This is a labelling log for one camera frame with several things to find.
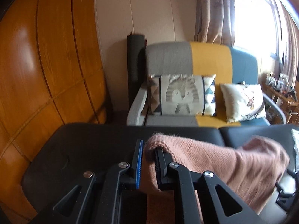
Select pink knitted sweater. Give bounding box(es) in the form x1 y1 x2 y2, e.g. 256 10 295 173
140 134 290 223

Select cream knitted sweater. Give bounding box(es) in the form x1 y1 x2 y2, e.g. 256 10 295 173
291 129 299 171

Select tiger print cushion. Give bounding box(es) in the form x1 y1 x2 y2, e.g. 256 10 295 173
149 74 216 116

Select wooden side table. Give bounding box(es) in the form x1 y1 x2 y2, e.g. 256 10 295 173
261 72 298 124

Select deer print cushion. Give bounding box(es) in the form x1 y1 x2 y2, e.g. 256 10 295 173
219 83 266 123

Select black rolled mat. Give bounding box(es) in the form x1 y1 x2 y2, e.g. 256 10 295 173
127 33 147 108

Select pink curtain left window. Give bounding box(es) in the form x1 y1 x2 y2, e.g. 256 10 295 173
194 0 235 47

